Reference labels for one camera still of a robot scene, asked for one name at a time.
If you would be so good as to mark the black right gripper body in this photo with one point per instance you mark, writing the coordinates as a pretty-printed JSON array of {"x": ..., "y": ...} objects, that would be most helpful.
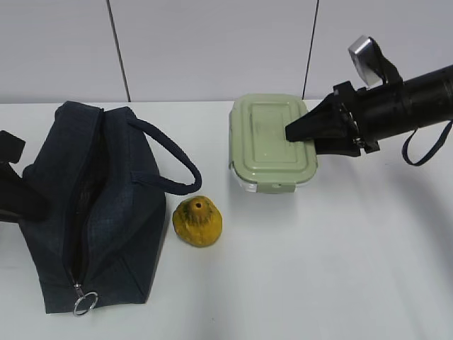
[{"x": 352, "y": 116}]

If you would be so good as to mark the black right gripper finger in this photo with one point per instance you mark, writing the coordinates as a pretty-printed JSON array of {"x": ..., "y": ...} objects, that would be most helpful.
[
  {"x": 337, "y": 146},
  {"x": 323, "y": 122}
]

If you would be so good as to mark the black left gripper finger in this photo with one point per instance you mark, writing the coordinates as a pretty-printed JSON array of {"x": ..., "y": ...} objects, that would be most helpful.
[
  {"x": 11, "y": 147},
  {"x": 21, "y": 200}
]

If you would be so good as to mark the green lidded glass food container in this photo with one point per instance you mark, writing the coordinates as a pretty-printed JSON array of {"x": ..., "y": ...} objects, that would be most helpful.
[{"x": 260, "y": 157}]

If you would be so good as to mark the dark blue zippered lunch bag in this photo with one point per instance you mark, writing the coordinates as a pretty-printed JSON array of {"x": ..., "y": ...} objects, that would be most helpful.
[{"x": 105, "y": 174}]

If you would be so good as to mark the yellow pear-shaped toy fruit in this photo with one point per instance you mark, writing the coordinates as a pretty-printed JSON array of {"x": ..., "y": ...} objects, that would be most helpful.
[{"x": 197, "y": 221}]

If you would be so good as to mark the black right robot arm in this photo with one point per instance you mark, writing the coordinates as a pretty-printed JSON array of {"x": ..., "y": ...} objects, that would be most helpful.
[{"x": 406, "y": 106}]

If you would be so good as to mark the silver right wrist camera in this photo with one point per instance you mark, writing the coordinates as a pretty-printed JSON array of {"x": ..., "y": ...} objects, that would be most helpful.
[{"x": 364, "y": 57}]

